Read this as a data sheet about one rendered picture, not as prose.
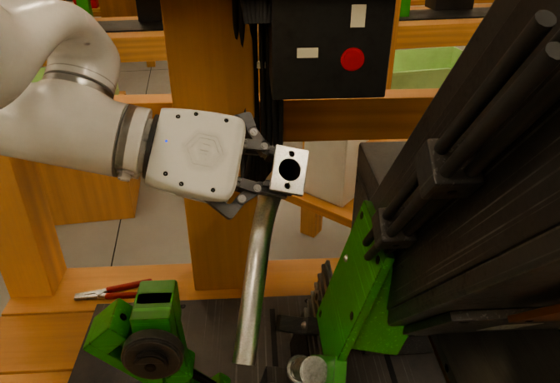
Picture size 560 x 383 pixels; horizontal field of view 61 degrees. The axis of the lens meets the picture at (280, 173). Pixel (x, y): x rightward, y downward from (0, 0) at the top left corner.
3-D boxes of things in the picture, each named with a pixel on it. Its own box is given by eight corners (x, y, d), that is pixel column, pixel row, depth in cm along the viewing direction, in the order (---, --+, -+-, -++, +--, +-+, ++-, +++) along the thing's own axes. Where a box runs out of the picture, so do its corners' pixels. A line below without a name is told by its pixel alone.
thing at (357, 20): (386, 99, 71) (398, -8, 63) (272, 101, 70) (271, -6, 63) (367, 72, 82) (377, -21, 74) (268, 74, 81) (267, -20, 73)
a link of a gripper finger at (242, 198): (237, 201, 54) (293, 212, 55) (242, 174, 54) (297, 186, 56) (232, 206, 57) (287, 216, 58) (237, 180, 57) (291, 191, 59)
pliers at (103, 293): (152, 281, 105) (152, 277, 104) (152, 298, 100) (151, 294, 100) (77, 290, 102) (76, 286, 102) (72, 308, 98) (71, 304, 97)
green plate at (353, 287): (386, 388, 63) (454, 269, 53) (326, 381, 61) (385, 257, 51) (367, 321, 73) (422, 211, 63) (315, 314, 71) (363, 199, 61)
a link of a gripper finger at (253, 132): (246, 149, 55) (301, 161, 56) (250, 124, 56) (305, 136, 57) (242, 156, 58) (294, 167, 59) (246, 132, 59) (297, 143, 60)
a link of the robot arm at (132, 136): (108, 171, 49) (138, 176, 49) (128, 92, 51) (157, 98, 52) (117, 187, 57) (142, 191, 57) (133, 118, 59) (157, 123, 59)
